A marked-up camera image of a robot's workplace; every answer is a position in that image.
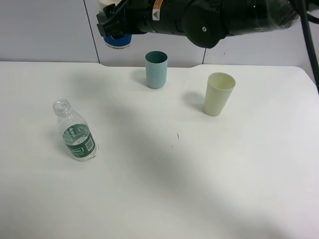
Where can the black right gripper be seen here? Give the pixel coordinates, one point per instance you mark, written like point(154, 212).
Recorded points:
point(117, 18)

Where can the blue sleeved paper cup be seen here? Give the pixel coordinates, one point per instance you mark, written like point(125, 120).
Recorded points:
point(115, 42)

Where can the clear plastic water bottle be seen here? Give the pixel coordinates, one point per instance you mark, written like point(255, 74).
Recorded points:
point(74, 131)

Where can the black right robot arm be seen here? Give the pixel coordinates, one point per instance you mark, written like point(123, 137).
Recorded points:
point(203, 22)

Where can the teal plastic cup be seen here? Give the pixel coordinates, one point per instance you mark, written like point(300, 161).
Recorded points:
point(156, 69)

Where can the pale green plastic cup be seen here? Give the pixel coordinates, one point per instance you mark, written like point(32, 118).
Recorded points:
point(218, 90)

